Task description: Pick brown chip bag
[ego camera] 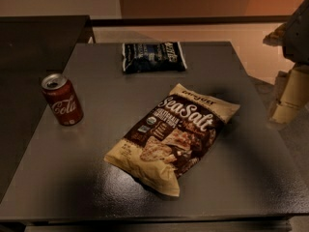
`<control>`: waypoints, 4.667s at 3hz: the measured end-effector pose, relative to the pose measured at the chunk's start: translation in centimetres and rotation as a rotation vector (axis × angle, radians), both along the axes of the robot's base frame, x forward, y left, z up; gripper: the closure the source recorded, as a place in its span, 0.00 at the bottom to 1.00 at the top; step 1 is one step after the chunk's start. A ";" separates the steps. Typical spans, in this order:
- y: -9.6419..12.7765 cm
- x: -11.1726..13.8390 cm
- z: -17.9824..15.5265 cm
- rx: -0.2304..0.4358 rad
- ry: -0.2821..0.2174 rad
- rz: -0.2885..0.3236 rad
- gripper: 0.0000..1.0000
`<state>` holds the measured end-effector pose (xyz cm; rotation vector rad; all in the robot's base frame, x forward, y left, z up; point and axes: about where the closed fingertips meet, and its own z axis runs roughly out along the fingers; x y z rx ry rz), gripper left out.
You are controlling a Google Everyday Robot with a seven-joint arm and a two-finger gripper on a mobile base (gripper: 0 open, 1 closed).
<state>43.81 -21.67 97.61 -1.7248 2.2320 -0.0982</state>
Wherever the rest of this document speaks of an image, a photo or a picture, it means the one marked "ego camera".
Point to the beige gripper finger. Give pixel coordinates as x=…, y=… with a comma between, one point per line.
x=291, y=93

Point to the brown sea salt chip bag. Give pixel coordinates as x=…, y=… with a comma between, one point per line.
x=171, y=138

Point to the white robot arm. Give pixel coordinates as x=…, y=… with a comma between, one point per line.
x=293, y=37

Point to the dark blue chip bag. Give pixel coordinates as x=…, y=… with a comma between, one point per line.
x=153, y=57

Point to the red cola can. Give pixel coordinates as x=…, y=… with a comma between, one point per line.
x=62, y=99

